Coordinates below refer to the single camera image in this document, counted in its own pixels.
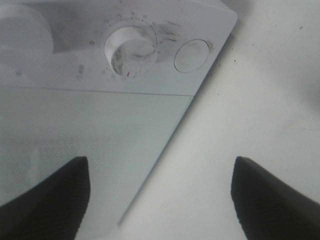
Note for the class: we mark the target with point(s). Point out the white microwave door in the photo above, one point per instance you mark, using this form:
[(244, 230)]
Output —
[(121, 134)]

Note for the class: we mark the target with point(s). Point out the upper white power knob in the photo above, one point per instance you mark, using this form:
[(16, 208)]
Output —
[(25, 37)]

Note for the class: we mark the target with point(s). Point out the round white door button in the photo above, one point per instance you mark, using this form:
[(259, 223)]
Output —
[(191, 56)]

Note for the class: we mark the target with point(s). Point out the white timer knob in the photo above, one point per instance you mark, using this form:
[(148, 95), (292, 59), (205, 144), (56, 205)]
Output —
[(131, 50)]

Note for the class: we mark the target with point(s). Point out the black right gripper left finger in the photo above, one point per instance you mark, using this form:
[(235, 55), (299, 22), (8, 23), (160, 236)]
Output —
[(52, 210)]

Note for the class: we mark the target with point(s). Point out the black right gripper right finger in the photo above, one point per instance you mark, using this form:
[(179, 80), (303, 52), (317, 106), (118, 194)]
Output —
[(269, 209)]

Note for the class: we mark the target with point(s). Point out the white microwave oven body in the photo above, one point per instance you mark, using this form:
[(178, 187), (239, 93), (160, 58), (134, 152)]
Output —
[(80, 29)]

